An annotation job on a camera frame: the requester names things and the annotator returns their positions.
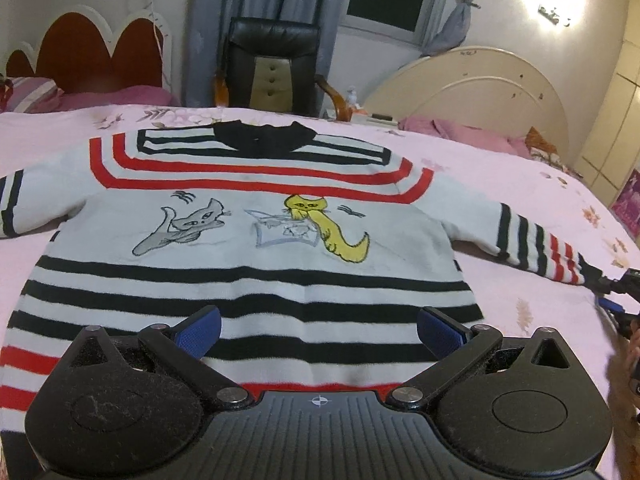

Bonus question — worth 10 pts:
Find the blue grey middle curtain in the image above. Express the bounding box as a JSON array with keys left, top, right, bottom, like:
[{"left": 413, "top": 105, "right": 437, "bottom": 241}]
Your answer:
[{"left": 182, "top": 0, "right": 344, "bottom": 107}]

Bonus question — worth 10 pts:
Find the striped pink pillow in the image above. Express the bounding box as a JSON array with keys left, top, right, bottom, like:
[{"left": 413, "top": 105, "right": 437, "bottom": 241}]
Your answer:
[{"left": 4, "top": 77, "right": 63, "bottom": 114}]

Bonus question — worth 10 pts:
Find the wall lamp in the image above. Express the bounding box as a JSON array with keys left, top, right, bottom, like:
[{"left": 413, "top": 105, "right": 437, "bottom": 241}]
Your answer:
[{"left": 537, "top": 6, "right": 572, "bottom": 27}]

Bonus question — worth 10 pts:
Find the black leather armchair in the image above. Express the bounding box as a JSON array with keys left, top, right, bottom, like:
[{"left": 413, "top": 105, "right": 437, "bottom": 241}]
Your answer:
[{"left": 213, "top": 18, "right": 352, "bottom": 122}]

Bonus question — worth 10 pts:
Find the striped cat sweater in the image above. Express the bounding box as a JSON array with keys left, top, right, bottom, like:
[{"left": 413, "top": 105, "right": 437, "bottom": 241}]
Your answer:
[{"left": 0, "top": 120, "right": 597, "bottom": 434}]

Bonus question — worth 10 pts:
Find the blue grey curtain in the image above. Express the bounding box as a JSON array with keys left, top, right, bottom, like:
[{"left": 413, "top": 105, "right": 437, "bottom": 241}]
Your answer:
[
  {"left": 421, "top": 0, "right": 480, "bottom": 56},
  {"left": 182, "top": 0, "right": 344, "bottom": 107}
]

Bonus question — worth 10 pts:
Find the red heart headboard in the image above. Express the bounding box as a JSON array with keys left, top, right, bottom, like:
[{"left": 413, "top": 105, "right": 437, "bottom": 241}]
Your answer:
[{"left": 1, "top": 4, "right": 172, "bottom": 93}]

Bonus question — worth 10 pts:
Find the blue grey right curtain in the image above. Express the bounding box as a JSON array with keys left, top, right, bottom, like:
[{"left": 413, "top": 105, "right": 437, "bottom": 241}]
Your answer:
[{"left": 421, "top": 0, "right": 480, "bottom": 56}]

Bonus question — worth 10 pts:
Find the white nightstand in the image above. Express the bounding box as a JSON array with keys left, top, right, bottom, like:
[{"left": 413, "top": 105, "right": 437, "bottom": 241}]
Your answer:
[{"left": 350, "top": 110, "right": 398, "bottom": 129}]

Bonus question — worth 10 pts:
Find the cream arched headboard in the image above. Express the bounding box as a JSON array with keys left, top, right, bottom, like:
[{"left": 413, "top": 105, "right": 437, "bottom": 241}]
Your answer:
[{"left": 362, "top": 47, "right": 570, "bottom": 159}]

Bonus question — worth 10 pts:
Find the pink blanket right bed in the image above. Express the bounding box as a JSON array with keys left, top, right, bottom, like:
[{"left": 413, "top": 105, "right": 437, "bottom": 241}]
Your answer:
[{"left": 398, "top": 115, "right": 532, "bottom": 159}]

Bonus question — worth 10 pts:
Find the pink floral bedsheet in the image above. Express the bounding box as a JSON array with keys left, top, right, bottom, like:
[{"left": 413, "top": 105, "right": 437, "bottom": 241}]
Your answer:
[{"left": 1, "top": 105, "right": 639, "bottom": 479}]

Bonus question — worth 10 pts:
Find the magenta bed cover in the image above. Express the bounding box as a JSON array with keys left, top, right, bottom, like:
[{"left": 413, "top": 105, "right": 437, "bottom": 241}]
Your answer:
[{"left": 55, "top": 86, "right": 178, "bottom": 112}]

